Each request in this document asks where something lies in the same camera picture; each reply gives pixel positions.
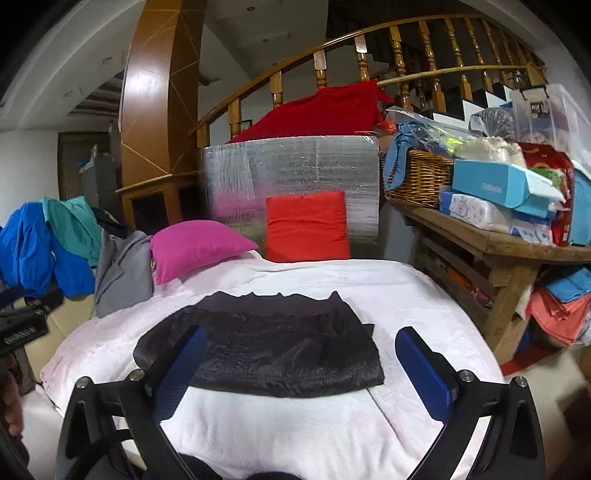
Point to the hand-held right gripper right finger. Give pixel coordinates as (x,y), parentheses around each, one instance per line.
(422,374)

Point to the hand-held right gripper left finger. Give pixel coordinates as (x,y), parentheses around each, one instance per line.
(182,369)

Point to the black jacket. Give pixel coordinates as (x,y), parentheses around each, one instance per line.
(277,350)

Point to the person's left hand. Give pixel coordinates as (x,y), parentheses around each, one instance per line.
(10,406)

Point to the blue jacket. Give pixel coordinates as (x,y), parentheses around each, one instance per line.
(27,249)

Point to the red floor mat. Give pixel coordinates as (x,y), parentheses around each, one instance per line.
(526,362)

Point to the white fleece blanket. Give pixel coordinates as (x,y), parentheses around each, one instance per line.
(277,429)

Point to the grey garment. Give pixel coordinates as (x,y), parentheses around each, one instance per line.
(124,272)

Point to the teal garment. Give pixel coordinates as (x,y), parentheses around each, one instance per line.
(74,226)

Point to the pink pillow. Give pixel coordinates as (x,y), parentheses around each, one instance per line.
(194,247)

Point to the wooden table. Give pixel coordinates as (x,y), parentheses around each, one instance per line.
(503,272)

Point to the dark garment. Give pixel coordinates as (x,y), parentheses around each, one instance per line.
(108,224)

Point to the coral folded cloth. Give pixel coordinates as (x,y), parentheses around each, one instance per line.
(558,318)

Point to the low wooden cabinet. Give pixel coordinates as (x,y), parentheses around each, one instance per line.
(184,203)

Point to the grey storage box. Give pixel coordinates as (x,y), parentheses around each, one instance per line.
(97,175)

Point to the blue folded cloth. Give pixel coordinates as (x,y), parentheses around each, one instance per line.
(570,284)

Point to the blue white tissue pack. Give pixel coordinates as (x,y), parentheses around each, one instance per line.
(531,228)

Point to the red pillow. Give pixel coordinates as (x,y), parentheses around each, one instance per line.
(307,226)

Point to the wicker basket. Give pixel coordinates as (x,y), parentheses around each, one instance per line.
(420,180)

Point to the blue cardboard box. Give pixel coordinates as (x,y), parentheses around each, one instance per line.
(498,182)

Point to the cream knitted cloth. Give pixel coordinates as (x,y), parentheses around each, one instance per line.
(489,150)

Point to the silver foil insulation board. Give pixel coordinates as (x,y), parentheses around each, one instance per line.
(300,166)

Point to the clear plastic bag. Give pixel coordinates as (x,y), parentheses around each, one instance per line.
(443,138)

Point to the red printed package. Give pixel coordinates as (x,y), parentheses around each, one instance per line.
(549,161)

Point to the grey dotted bag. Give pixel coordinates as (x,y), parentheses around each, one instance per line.
(496,122)

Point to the curved wooden pillar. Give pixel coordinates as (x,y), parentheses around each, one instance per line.
(152,92)

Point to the red cloth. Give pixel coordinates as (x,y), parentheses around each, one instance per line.
(323,115)

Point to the staircase steps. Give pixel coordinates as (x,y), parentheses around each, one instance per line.
(480,99)

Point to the clear plastic storage box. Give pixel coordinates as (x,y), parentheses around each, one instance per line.
(563,120)

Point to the wooden stair railing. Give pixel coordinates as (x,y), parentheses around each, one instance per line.
(321,69)

